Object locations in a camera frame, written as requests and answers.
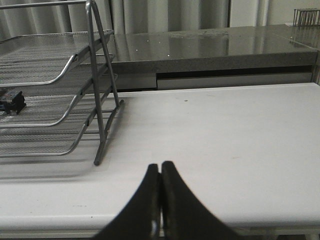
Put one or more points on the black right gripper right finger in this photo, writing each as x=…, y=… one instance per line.
x=184, y=216

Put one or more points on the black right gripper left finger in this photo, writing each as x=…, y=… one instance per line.
x=140, y=218

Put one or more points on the red emergency stop button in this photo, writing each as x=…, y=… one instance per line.
x=11, y=100

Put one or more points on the small metal rack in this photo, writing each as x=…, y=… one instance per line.
x=306, y=17

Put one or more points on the grey stone counter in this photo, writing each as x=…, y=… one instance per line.
x=216, y=57

